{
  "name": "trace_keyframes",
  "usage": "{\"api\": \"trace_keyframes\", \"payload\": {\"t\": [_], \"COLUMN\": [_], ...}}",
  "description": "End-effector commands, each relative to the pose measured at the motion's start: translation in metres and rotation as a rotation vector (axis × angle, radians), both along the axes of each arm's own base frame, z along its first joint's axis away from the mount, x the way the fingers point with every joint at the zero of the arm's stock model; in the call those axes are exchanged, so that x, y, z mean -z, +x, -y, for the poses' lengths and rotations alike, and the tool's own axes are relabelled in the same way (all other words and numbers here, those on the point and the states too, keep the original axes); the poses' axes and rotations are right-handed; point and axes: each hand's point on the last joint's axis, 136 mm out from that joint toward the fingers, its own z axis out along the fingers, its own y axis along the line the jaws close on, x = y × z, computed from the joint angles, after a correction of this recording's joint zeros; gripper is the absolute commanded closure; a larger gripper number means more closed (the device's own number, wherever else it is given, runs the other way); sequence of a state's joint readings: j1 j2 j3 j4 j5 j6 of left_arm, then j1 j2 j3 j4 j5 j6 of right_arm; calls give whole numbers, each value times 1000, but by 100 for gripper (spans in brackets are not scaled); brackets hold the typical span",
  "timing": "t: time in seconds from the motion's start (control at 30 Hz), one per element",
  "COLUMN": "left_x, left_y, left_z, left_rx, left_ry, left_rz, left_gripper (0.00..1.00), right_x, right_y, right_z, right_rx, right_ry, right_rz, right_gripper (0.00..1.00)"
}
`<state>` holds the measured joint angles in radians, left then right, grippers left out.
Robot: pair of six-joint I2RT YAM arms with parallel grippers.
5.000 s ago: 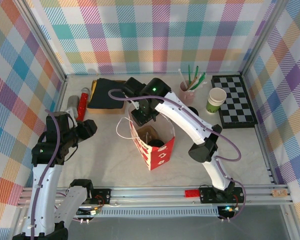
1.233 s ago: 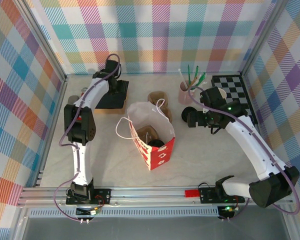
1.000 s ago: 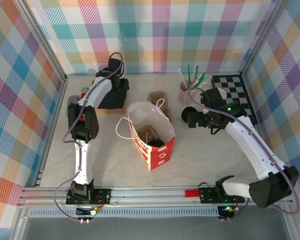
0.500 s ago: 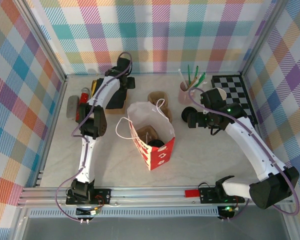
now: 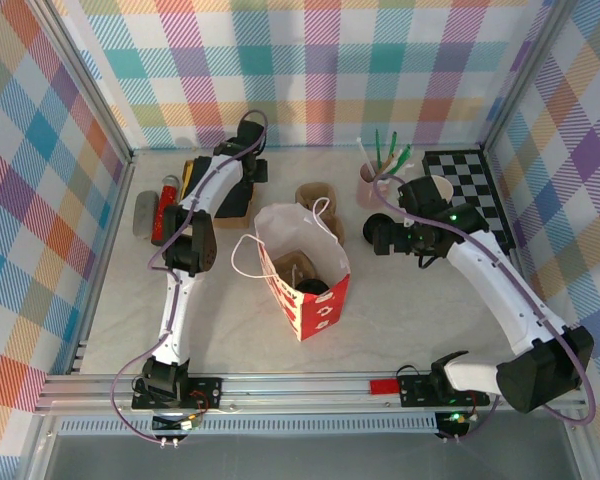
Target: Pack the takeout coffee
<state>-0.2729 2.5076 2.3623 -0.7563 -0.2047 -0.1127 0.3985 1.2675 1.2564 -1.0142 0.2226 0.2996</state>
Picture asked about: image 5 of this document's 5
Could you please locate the red white paper gift bag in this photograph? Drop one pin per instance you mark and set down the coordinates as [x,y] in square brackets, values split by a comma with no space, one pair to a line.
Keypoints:
[310,235]

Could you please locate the brown pulp cup carrier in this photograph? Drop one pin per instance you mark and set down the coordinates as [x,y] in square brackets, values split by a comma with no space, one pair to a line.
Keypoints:
[290,267]

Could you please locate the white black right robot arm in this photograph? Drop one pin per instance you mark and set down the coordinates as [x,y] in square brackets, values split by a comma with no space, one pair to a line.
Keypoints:
[500,295]

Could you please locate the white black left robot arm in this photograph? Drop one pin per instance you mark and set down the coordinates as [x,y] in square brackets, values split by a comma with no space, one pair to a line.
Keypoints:
[180,320]

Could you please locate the stack of dark napkins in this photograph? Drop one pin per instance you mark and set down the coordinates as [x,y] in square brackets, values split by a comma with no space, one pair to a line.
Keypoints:
[235,200]

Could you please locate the pink straw holder cup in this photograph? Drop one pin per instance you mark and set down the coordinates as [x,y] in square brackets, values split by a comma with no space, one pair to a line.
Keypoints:
[365,195]

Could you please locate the paper-wrapped green straw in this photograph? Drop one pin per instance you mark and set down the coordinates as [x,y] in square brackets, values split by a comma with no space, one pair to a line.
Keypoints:
[402,164]
[405,155]

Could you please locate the wooden stir stick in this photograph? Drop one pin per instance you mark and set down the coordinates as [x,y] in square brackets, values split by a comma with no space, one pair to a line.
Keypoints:
[389,162]

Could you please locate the black grey chessboard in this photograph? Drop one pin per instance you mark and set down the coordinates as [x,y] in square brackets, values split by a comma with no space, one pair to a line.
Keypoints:
[470,170]

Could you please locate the green plastic straw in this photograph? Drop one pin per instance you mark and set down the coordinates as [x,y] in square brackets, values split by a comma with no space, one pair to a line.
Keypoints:
[379,147]
[394,142]

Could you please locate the white plastic stirrer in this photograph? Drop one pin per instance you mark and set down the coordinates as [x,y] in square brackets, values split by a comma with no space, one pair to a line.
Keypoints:
[364,155]

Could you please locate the red glitter tube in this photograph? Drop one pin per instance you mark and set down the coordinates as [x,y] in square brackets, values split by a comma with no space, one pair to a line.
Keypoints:
[164,215]

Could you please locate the grey oblong stone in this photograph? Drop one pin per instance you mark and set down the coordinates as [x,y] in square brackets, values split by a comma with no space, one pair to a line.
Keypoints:
[145,215]

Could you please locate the red toy brick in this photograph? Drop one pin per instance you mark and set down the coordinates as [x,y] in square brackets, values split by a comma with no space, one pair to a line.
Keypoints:
[384,388]

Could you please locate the small black controller board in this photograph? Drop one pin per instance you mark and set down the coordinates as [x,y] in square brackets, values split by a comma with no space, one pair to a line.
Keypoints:
[180,424]
[455,420]

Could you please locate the thin aluminium wall rail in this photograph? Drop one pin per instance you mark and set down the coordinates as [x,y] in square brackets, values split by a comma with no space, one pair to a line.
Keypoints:
[330,148]

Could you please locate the aluminium side rail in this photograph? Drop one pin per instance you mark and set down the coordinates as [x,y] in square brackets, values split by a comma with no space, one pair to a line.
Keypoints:
[519,262]

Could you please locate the aluminium frame post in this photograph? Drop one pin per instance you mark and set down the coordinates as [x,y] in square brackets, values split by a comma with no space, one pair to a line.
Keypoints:
[82,75]
[526,75]

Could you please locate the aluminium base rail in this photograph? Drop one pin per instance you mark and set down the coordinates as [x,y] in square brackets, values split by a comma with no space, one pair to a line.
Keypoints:
[305,395]

